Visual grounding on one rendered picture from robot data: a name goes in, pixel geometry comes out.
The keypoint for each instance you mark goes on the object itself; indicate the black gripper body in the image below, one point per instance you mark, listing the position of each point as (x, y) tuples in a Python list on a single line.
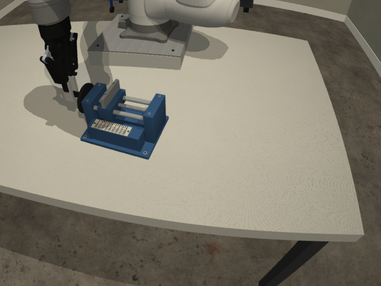
[(55, 34)]

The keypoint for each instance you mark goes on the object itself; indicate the blue bench vise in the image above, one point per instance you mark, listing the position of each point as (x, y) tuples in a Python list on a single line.
[(101, 105)]

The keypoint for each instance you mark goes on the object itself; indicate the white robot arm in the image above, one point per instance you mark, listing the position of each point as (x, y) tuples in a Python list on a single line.
[(150, 20)]

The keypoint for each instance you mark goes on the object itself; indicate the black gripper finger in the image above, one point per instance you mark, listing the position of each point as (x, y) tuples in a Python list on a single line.
[(57, 70), (71, 60)]

